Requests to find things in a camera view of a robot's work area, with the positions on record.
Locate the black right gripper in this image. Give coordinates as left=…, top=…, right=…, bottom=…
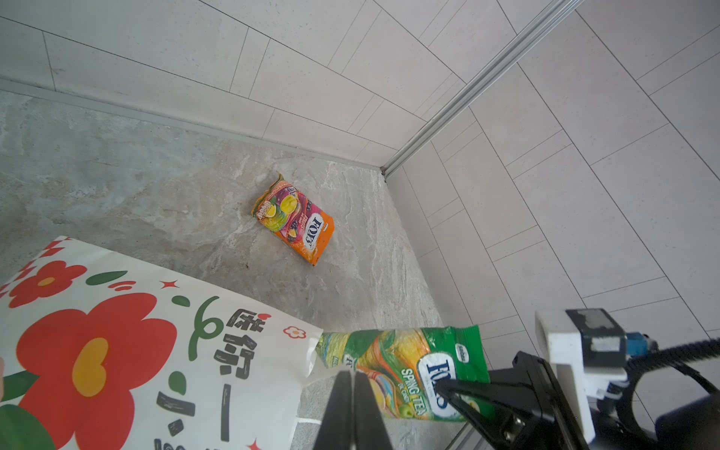
left=435, top=352, right=589, bottom=449

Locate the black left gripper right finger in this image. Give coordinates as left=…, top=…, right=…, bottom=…
left=352, top=371, right=393, bottom=450

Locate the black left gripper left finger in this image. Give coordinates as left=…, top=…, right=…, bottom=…
left=313, top=371, right=354, bottom=450

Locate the green Fox's spring tea bag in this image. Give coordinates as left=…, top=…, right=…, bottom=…
left=316, top=326, right=491, bottom=422

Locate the orange pink Fox's candy bag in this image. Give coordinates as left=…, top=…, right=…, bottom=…
left=251, top=174, right=335, bottom=266

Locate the floral white paper bag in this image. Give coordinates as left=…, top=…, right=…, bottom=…
left=1, top=236, right=321, bottom=449

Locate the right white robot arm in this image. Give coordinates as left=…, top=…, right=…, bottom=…
left=436, top=339, right=719, bottom=449

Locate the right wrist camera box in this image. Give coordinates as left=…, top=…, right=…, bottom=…
left=535, top=309, right=658, bottom=449

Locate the aluminium right corner post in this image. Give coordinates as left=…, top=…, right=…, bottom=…
left=380, top=0, right=583, bottom=180

